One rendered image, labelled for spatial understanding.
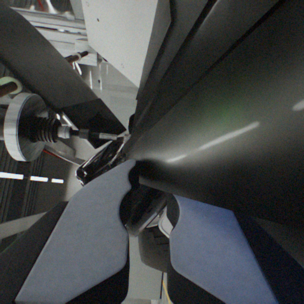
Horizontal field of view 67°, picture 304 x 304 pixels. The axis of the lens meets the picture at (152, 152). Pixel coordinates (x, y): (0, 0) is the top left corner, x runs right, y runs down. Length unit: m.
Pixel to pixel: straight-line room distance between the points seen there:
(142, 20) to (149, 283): 7.50
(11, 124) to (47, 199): 12.87
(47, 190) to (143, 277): 7.40
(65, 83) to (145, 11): 0.22
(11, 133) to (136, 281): 7.53
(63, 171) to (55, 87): 12.57
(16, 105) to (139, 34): 0.35
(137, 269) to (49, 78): 7.37
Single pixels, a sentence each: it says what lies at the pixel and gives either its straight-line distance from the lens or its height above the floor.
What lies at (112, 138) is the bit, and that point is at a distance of 0.24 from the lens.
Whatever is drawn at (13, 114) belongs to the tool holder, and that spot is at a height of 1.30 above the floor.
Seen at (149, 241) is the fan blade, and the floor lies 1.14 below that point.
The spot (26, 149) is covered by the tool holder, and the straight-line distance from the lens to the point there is 0.26.
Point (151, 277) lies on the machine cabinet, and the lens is 7.69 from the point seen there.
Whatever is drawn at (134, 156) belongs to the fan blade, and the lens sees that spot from 0.15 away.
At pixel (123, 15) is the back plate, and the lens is 0.55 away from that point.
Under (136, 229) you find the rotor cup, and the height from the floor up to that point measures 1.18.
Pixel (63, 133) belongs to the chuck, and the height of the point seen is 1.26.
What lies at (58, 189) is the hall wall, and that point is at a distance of 12.92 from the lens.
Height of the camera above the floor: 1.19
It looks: 4 degrees down
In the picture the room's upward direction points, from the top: 83 degrees counter-clockwise
